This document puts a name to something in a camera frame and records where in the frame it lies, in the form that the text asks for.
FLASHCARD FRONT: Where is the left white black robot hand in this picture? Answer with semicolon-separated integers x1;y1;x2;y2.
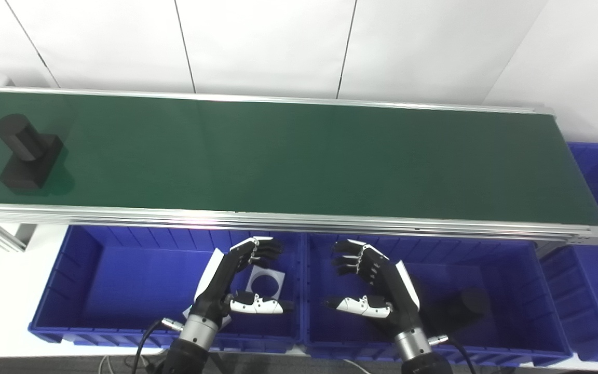
190;236;295;325

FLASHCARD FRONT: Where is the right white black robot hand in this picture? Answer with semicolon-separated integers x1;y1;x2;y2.
324;238;427;338

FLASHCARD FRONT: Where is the black cylinder-on-block part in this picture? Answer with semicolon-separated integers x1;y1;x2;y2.
0;113;64;191
423;288;490;334

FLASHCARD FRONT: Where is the green conveyor belt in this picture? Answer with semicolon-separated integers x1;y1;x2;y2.
0;86;598;248

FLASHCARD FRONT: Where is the aluminium conveyor leg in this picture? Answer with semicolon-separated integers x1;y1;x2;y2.
0;221;38;253

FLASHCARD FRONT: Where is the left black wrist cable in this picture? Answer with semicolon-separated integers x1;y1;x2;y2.
131;318;186;374

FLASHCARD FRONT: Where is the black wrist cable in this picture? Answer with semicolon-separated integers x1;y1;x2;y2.
131;318;186;374
428;335;479;374

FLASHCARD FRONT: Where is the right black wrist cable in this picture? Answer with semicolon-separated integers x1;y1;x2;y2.
428;335;479;374

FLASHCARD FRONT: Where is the white floor cable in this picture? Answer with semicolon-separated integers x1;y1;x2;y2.
97;353;123;374

